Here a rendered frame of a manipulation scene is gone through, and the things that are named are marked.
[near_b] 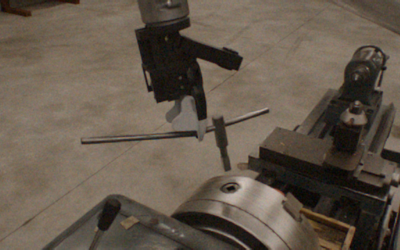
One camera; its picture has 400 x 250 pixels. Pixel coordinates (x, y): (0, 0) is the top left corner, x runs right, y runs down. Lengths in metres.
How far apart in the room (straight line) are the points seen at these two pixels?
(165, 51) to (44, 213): 2.17
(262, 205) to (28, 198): 2.27
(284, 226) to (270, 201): 0.05
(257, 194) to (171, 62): 0.30
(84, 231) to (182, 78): 0.29
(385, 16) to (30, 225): 2.40
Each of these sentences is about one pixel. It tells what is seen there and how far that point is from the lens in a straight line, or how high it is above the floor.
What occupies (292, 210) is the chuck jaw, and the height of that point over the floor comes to 1.21.
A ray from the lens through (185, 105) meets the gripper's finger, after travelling 0.63.
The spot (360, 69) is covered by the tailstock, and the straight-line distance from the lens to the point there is 1.75.
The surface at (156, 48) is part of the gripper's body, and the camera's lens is 0.60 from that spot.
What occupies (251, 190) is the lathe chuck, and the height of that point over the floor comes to 1.24.
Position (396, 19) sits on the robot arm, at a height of 1.60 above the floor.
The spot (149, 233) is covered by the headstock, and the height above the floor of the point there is 1.26.
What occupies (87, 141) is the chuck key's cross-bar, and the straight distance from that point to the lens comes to 0.64.
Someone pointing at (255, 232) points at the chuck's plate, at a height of 1.23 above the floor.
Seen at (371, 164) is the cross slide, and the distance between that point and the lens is 1.38.
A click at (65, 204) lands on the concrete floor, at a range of 2.71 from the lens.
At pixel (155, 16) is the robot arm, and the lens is 0.58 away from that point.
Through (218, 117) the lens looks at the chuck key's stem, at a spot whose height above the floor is 1.39.
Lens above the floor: 1.71
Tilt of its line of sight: 30 degrees down
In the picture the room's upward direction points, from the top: straight up
